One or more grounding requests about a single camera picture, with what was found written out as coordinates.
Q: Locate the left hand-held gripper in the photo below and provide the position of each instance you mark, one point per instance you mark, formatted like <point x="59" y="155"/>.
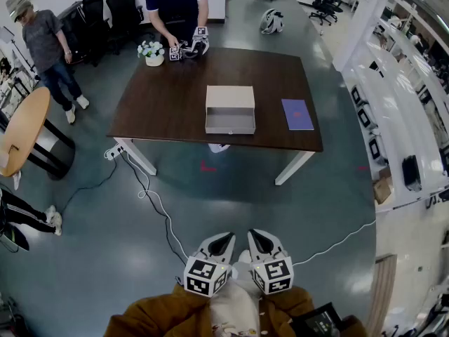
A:
<point x="203" y="276"/>

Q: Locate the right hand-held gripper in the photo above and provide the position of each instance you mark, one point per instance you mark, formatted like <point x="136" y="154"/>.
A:
<point x="275" y="276"/>

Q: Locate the person's left forearm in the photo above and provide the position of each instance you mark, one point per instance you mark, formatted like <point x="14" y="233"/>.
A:
<point x="168" y="307"/>

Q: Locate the person's right forearm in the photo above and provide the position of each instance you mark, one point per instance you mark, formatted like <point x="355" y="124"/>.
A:
<point x="287" y="300"/>

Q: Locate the person's white shoe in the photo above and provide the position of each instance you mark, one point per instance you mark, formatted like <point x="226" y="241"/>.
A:
<point x="244" y="257"/>

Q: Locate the white printed shirt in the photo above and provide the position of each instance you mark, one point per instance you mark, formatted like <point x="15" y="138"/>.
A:
<point x="233" y="307"/>

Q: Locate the black chest device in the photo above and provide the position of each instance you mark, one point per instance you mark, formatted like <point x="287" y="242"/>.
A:
<point x="317" y="321"/>

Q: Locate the brown jacket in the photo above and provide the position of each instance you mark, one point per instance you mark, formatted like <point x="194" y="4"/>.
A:
<point x="151" y="318"/>

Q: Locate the wooden panel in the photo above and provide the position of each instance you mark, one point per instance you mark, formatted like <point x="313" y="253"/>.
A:
<point x="384" y="293"/>

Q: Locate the purple booklet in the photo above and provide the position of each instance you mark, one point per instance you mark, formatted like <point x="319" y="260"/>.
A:
<point x="297" y="114"/>

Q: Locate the white power strip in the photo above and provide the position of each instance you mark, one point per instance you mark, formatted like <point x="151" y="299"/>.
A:
<point x="115" y="151"/>

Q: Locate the dark wooden table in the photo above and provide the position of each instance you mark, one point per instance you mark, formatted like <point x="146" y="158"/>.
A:
<point x="168" y="97"/>

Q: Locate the black suitcase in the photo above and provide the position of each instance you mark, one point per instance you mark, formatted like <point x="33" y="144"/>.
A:
<point x="411" y="172"/>

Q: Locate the spare hand-held gripper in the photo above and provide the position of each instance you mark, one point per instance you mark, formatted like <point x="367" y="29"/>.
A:
<point x="174" y="53"/>
<point x="200" y="37"/>

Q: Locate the white shelving unit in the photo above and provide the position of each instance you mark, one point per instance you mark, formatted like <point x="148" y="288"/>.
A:
<point x="386" y="83"/>

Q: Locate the white flower pot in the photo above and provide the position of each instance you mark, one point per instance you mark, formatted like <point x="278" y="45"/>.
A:
<point x="151" y="53"/>

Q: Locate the black bag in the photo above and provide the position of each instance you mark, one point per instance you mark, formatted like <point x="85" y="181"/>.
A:
<point x="14" y="239"/>

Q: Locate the white backpack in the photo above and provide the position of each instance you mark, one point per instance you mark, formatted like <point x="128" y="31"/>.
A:
<point x="271" y="21"/>

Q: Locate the round light wooden table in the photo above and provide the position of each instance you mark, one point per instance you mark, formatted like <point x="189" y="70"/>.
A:
<point x="24" y="128"/>

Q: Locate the black office chair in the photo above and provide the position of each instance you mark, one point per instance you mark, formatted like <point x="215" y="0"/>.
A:
<point x="328" y="2"/>
<point x="94" y="19"/>
<point x="122" y="9"/>

